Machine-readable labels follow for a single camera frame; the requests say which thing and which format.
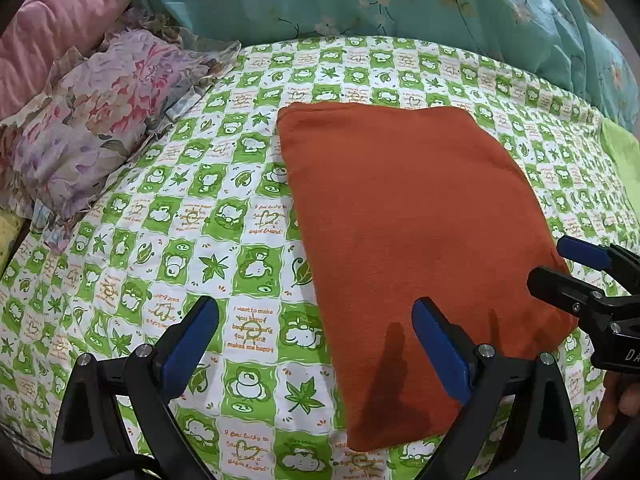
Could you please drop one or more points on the orange knit sweater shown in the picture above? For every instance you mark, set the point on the orange knit sweater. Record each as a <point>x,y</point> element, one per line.
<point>410,240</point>

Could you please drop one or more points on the person's right hand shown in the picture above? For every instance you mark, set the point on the person's right hand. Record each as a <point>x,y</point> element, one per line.
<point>620,400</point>

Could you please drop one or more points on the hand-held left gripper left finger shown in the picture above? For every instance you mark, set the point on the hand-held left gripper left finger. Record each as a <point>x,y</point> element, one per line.
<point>187,350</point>

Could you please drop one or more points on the pink quilt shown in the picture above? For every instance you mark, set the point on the pink quilt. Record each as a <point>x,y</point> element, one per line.
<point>55,25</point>

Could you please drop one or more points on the light green cloth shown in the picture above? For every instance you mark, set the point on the light green cloth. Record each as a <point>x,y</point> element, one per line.
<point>625,160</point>

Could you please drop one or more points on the floral ruffled pillow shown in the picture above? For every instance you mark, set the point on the floral ruffled pillow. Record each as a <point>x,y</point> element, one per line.
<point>100,125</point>

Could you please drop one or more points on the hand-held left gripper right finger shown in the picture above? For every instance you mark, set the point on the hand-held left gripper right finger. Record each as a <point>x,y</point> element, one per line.
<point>442,350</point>

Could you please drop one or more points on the teal floral blanket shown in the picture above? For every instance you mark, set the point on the teal floral blanket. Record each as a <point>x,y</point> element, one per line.
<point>425,0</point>

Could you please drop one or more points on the green white printed bedsheet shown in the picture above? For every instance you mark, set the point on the green white printed bedsheet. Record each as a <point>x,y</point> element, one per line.
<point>200,220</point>

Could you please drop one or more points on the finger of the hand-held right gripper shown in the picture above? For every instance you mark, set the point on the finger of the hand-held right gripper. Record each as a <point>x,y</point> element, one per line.
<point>560,285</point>
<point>582,252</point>

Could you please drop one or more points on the pale yellow cloth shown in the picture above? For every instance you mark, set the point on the pale yellow cloth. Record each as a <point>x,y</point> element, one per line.
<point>10,240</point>

